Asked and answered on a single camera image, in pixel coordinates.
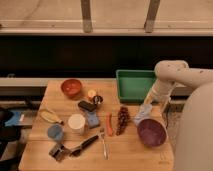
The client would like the small orange fruit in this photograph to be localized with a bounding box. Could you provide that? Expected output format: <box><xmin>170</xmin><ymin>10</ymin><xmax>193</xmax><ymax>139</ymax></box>
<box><xmin>87</xmin><ymin>89</ymin><xmax>97</xmax><ymax>98</ymax></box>

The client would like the metal clip tool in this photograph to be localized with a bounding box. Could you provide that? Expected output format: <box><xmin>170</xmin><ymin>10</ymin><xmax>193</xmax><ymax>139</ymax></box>
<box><xmin>49</xmin><ymin>143</ymin><xmax>69</xmax><ymax>162</ymax></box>

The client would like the small dark round can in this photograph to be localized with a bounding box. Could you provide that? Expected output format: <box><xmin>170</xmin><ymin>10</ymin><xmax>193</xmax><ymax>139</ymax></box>
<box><xmin>93</xmin><ymin>95</ymin><xmax>103</xmax><ymax>105</ymax></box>

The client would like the purple bowl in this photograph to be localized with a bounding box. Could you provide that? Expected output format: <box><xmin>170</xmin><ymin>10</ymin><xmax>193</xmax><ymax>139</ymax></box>
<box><xmin>137</xmin><ymin>119</ymin><xmax>167</xmax><ymax>148</ymax></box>

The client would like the red bowl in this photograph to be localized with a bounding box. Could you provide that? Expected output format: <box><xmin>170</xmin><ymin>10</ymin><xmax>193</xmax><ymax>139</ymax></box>
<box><xmin>61</xmin><ymin>79</ymin><xmax>82</xmax><ymax>98</ymax></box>

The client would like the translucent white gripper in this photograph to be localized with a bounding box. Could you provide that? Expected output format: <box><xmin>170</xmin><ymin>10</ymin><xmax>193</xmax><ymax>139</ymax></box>
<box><xmin>133</xmin><ymin>104</ymin><xmax>153</xmax><ymax>125</ymax></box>

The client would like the silver metal fork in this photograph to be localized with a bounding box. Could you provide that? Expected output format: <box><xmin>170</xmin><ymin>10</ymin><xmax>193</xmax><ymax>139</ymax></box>
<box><xmin>100</xmin><ymin>129</ymin><xmax>108</xmax><ymax>160</ymax></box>

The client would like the blue sponge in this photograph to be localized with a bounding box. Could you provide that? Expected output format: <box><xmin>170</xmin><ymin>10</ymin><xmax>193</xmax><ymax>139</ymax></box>
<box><xmin>86</xmin><ymin>112</ymin><xmax>100</xmax><ymax>129</ymax></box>

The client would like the white cup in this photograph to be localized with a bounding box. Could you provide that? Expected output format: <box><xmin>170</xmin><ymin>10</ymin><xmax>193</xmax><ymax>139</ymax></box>
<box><xmin>68</xmin><ymin>114</ymin><xmax>86</xmax><ymax>135</ymax></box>

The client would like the orange carrot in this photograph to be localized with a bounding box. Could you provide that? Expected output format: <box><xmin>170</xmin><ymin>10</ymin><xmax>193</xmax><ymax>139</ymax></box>
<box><xmin>106</xmin><ymin>113</ymin><xmax>113</xmax><ymax>136</ymax></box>

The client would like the black handled spatula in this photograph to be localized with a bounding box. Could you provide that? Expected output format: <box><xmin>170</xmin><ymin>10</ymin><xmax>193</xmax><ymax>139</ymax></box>
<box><xmin>70</xmin><ymin>135</ymin><xmax>99</xmax><ymax>157</ymax></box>

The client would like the yellow banana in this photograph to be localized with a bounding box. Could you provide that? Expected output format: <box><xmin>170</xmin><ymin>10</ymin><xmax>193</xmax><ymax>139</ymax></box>
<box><xmin>40</xmin><ymin>110</ymin><xmax>63</xmax><ymax>124</ymax></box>

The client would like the green plastic tray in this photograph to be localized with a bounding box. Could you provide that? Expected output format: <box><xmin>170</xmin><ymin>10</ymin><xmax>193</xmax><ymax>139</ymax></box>
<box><xmin>116</xmin><ymin>70</ymin><xmax>156</xmax><ymax>103</ymax></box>

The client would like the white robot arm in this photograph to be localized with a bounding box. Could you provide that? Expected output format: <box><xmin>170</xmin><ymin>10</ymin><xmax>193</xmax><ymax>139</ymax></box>
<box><xmin>134</xmin><ymin>60</ymin><xmax>213</xmax><ymax>171</ymax></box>

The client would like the bunch of dark grapes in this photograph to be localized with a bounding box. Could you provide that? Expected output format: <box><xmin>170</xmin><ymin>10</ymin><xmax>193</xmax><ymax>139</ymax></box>
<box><xmin>116</xmin><ymin>106</ymin><xmax>130</xmax><ymax>135</ymax></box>

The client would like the blue object beside table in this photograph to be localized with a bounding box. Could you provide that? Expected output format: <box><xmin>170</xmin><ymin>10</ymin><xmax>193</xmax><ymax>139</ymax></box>
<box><xmin>5</xmin><ymin>111</ymin><xmax>24</xmax><ymax>126</ymax></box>

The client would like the black rectangular block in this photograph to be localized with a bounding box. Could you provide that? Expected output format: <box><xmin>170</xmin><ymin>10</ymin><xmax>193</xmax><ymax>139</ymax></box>
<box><xmin>78</xmin><ymin>101</ymin><xmax>96</xmax><ymax>112</ymax></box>

